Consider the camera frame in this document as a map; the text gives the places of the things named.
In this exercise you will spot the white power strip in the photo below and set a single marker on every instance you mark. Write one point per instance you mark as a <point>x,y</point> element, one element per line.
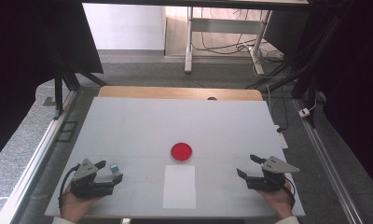
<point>282,140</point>

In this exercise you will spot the black metal stand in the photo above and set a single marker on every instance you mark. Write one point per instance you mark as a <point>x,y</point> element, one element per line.
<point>309,62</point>
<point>58,93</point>

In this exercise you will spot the person's right hand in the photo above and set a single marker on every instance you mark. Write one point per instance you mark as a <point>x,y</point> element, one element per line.
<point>279,202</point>

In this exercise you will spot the round red dish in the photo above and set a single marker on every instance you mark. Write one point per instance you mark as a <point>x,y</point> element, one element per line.
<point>181,151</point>

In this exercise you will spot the black curtain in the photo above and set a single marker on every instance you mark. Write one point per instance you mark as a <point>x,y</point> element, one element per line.
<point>20,62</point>
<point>355,77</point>

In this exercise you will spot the white desk frame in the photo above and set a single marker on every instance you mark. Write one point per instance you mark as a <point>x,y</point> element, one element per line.
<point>225,26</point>

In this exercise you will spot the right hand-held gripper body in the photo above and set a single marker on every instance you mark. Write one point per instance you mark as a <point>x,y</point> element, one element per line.
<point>268,182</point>

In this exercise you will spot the white cover board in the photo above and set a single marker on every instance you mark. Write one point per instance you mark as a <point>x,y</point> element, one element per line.
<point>175,121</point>

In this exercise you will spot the aluminium rail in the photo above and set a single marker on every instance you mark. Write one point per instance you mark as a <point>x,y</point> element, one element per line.
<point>327,165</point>
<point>35,165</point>

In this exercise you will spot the wooden table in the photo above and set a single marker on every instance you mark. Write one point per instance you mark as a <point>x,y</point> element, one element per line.
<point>175,92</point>

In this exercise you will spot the small white adapter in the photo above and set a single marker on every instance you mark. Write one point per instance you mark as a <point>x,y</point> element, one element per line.
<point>304,112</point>

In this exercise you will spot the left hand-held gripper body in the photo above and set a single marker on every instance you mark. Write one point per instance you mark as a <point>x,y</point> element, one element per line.
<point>88,186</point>

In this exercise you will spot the white paper sheet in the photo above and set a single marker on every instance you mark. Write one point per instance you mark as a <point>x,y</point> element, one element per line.
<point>179,189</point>

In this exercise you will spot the small blue and white stamp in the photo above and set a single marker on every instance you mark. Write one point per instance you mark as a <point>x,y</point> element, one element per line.
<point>115,169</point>

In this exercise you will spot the person's left hand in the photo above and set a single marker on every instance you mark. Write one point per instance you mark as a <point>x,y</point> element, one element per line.
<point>74,207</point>

